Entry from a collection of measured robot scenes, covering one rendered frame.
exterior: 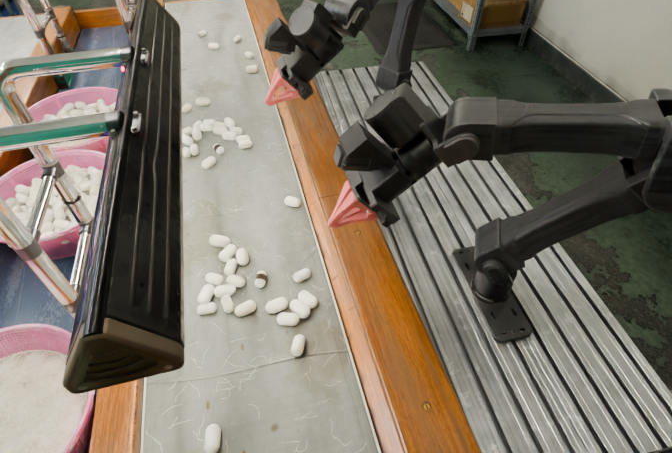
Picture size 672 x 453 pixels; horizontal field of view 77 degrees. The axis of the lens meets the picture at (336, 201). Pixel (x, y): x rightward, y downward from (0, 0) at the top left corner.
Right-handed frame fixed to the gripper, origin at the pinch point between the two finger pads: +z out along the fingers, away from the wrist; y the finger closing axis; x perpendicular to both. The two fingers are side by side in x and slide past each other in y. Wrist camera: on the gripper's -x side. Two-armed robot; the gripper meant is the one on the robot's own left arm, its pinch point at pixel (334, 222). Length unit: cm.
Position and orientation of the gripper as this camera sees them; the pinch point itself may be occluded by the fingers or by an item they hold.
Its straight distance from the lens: 67.0
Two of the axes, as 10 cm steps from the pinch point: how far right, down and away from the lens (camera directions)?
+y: 2.5, 6.8, -6.9
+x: 6.3, 4.2, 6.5
